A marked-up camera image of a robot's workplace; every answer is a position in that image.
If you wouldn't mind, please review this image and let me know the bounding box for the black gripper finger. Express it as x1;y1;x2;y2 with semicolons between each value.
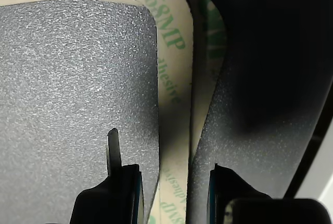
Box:
208;163;273;224
69;127;144;224

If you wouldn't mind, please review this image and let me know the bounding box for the dark gray textured mat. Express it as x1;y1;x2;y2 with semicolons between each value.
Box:
0;0;333;224

